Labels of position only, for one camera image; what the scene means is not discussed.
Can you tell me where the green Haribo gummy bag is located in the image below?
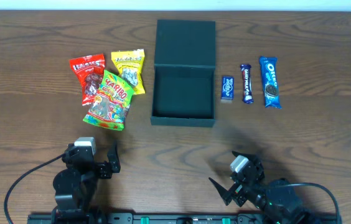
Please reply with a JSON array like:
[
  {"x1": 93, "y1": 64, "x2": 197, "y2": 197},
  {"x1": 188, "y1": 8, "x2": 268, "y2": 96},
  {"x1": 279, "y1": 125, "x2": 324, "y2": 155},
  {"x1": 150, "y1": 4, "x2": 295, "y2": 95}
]
[{"x1": 83, "y1": 70, "x2": 134, "y2": 131}]

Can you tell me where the purple Dairy Milk bar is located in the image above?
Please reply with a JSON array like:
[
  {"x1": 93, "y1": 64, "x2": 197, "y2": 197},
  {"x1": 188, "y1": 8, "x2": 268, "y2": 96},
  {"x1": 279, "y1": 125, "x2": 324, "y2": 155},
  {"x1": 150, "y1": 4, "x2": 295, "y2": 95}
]
[{"x1": 240, "y1": 64, "x2": 254, "y2": 104}]

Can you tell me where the red Hacks candy bag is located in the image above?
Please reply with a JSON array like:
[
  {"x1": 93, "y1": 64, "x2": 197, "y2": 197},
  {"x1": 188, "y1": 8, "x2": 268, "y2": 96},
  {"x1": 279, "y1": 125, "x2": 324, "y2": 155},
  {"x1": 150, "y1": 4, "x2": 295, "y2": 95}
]
[{"x1": 69, "y1": 54, "x2": 106, "y2": 106}]

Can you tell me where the yellow Hacks candy bag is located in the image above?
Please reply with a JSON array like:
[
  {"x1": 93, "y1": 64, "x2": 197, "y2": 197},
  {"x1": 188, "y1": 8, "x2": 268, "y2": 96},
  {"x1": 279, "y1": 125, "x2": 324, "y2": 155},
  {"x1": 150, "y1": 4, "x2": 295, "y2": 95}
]
[{"x1": 111, "y1": 49, "x2": 146, "y2": 95}]

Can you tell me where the blue Oreo cookie pack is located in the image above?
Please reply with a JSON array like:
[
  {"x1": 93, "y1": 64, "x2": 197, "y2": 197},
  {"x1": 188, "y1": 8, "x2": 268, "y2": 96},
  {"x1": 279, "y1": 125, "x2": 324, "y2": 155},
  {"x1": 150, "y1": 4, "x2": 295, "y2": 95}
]
[{"x1": 259, "y1": 56, "x2": 281, "y2": 109}]

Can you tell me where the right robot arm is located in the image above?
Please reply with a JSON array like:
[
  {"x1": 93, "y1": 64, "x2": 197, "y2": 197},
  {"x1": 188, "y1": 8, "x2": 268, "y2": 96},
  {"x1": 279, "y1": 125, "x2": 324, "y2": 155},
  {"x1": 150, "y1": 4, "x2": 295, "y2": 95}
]
[{"x1": 209, "y1": 151, "x2": 321, "y2": 223}]

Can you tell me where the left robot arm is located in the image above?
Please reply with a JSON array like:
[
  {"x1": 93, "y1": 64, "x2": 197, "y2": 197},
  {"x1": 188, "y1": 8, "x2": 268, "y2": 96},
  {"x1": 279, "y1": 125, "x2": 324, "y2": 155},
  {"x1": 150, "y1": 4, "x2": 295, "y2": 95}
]
[{"x1": 51, "y1": 142, "x2": 121, "y2": 224}]

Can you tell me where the blue Eclipse mints pack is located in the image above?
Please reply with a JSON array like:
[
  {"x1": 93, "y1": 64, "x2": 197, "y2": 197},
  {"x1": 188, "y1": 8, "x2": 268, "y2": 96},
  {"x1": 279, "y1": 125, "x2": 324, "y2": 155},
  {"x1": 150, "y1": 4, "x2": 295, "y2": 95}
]
[{"x1": 221, "y1": 76, "x2": 234, "y2": 100}]

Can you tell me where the dark green open box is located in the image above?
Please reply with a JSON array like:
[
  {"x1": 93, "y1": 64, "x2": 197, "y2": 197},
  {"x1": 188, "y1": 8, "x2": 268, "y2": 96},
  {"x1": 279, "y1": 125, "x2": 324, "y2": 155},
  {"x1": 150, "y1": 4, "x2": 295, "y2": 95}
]
[{"x1": 151, "y1": 19, "x2": 216, "y2": 128}]

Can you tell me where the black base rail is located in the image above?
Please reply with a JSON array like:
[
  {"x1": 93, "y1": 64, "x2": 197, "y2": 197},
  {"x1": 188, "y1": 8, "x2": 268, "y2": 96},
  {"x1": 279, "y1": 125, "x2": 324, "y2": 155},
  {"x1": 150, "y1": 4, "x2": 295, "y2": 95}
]
[{"x1": 27, "y1": 212, "x2": 343, "y2": 224}]

